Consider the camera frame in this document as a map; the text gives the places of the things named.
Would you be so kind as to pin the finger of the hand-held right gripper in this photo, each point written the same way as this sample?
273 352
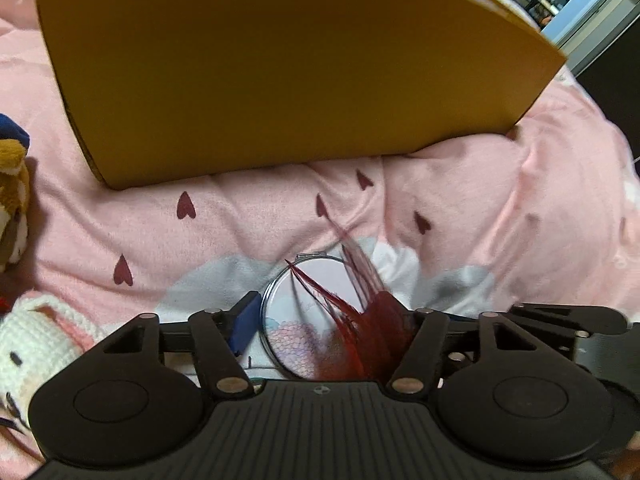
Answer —
570 317

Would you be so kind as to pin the glass window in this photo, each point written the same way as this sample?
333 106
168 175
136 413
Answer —
575 5

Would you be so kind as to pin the yellow cardboard box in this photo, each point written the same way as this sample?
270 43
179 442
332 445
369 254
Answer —
250 85

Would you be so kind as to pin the white crochet toy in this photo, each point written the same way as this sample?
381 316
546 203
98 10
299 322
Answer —
30 341

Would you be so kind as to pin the round compact mirror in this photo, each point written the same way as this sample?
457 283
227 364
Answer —
285 321

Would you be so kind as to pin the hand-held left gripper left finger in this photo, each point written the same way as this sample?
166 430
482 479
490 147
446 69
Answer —
245 325

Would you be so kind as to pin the red and green feather toy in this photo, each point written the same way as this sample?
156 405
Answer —
381 321

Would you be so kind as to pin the pink cloud print blanket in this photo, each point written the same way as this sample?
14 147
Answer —
475 200

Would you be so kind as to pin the brown and blue plush toy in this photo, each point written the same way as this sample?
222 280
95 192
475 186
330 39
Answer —
10 200

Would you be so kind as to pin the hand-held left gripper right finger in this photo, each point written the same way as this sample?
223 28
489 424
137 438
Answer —
420 340

